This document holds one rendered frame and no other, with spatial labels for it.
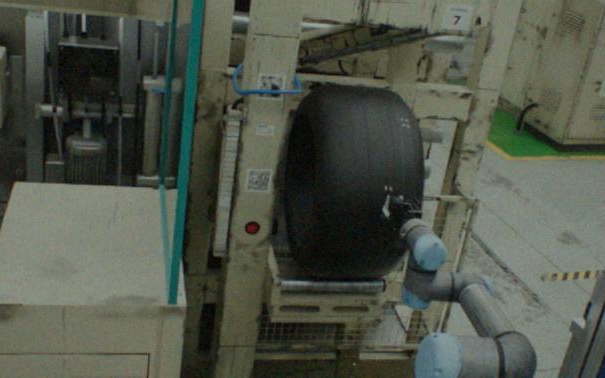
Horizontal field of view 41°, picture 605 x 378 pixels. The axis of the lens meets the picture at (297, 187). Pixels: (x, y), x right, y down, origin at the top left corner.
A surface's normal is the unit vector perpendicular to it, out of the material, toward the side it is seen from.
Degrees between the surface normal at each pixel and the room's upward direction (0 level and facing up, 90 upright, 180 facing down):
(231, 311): 90
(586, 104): 90
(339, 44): 90
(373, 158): 53
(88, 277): 0
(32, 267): 0
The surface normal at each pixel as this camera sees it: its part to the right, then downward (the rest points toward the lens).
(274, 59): 0.18, 0.43
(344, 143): -0.04, -0.35
